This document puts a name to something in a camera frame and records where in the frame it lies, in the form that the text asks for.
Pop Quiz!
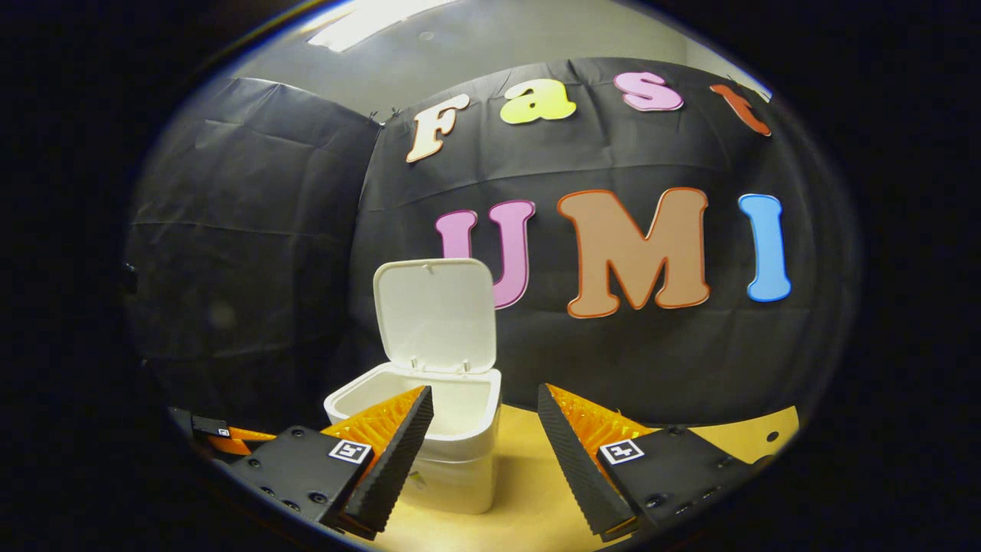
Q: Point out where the white desktop garbage bin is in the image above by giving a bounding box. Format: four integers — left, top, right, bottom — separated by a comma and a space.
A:
323, 258, 503, 514

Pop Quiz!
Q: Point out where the wooden desktop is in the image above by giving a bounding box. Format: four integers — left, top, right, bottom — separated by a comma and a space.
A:
368, 405, 800, 552

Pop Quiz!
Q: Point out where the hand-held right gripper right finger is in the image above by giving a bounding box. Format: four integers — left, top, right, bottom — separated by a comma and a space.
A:
536, 383, 776, 543

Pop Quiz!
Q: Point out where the black backdrop cloth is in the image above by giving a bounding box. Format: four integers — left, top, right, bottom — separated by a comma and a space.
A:
123, 57, 859, 453

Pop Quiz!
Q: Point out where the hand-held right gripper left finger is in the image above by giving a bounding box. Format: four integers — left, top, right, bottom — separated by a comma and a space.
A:
228, 385, 435, 542

